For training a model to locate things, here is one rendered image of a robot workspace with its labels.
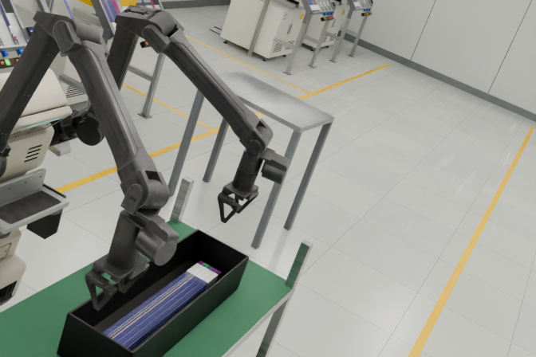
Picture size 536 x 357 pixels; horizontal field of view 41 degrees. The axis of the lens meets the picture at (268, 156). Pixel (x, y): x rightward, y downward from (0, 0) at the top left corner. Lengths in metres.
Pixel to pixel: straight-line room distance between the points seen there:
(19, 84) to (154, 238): 0.48
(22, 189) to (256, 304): 0.70
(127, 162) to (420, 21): 9.54
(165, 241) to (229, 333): 0.57
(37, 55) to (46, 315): 0.60
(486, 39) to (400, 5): 1.30
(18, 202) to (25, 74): 0.49
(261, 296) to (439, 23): 8.90
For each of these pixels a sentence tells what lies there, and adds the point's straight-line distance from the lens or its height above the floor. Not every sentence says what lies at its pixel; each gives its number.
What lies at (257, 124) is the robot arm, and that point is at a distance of 1.86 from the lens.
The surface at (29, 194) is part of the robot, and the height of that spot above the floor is 1.04.
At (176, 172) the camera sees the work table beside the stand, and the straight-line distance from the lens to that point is 4.48.
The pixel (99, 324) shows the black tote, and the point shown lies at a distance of 1.78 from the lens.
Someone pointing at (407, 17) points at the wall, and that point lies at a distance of 10.85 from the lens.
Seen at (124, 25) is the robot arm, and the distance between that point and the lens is 1.84.
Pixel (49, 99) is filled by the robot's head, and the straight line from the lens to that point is 1.91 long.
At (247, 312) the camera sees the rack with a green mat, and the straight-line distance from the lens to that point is 2.00.
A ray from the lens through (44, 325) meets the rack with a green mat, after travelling 1.76.
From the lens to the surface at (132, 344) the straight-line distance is 1.70.
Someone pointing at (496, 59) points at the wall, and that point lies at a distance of 10.65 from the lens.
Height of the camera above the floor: 2.04
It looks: 21 degrees down
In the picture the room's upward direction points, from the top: 20 degrees clockwise
